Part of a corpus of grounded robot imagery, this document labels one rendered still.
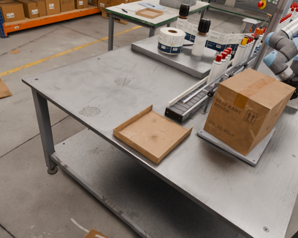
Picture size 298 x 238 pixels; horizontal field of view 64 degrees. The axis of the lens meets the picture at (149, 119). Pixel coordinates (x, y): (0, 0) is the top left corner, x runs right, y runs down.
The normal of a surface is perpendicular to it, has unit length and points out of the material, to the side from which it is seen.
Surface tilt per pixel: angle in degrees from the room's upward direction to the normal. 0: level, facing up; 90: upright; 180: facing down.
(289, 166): 0
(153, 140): 0
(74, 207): 0
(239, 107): 90
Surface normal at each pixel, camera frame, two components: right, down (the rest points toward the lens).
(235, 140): -0.71, 0.36
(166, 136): 0.13, -0.79
